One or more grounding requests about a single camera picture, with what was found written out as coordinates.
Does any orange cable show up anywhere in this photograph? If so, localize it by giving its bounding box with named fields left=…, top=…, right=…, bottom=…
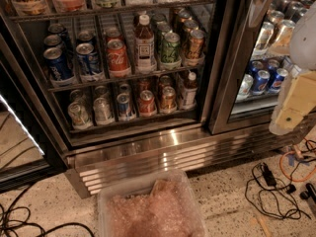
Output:
left=278, top=138, right=316, bottom=183

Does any black floor cable left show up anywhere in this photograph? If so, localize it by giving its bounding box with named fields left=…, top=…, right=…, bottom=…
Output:
left=0, top=185, right=96, bottom=237

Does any orange front soda can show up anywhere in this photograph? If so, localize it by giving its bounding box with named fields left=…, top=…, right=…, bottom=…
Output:
left=185, top=30, right=205, bottom=65

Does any green front soda can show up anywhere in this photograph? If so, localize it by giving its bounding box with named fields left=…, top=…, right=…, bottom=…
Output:
left=160, top=33, right=181, bottom=70

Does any black power adapter cable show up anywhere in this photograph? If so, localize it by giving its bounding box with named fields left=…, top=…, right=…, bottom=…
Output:
left=244, top=162, right=312, bottom=221

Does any glass fridge door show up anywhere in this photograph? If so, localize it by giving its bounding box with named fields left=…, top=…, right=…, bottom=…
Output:
left=210, top=0, right=309, bottom=133

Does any blue pepsi can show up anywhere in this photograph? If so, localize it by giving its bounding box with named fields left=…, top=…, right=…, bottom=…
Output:
left=117, top=93, right=135, bottom=120
left=76, top=42, right=103, bottom=81

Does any stainless steel fridge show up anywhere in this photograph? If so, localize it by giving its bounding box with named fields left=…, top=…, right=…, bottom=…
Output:
left=0, top=0, right=315, bottom=197

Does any red coca-cola can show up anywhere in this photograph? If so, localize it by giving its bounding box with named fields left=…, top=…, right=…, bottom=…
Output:
left=107, top=39, right=129, bottom=78

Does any clear plastic bin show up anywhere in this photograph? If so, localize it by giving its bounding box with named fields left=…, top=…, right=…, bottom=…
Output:
left=98, top=169, right=207, bottom=237

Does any red coke can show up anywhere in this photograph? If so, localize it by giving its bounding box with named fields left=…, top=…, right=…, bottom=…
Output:
left=106, top=27, right=123, bottom=42
left=138, top=90, right=156, bottom=117

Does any bottom orange can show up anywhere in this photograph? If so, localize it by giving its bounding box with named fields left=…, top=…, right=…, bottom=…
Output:
left=160, top=86, right=177, bottom=113

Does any rear red coke can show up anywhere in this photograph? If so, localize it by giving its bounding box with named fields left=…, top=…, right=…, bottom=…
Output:
left=106, top=27, right=123, bottom=42

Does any left front pepsi can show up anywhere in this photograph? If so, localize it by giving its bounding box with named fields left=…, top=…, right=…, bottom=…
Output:
left=43, top=47, right=74, bottom=87

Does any second row pepsi can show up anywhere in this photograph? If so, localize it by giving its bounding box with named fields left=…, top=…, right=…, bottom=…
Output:
left=76, top=30, right=97, bottom=46

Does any silver can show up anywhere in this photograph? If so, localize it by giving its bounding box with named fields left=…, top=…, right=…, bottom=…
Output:
left=93, top=97, right=114, bottom=125
left=68, top=102, right=93, bottom=130

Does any bottom red coke can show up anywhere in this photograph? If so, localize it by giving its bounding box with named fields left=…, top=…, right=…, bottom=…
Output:
left=138, top=90, right=156, bottom=117

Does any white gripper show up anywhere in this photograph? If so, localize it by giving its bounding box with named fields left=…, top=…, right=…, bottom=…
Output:
left=269, top=65, right=316, bottom=135

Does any iced tea bottle white cap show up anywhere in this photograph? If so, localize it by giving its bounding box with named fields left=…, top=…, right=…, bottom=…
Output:
left=134, top=14, right=156, bottom=74

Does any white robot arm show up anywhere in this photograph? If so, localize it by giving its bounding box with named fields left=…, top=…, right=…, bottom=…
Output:
left=269, top=2, right=316, bottom=135

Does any bottom small tea bottle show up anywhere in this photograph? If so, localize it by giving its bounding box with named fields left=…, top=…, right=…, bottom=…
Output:
left=179, top=72, right=198, bottom=110

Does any bottom left silver can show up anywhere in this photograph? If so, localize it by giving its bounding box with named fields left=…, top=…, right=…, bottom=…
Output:
left=68, top=102, right=93, bottom=130

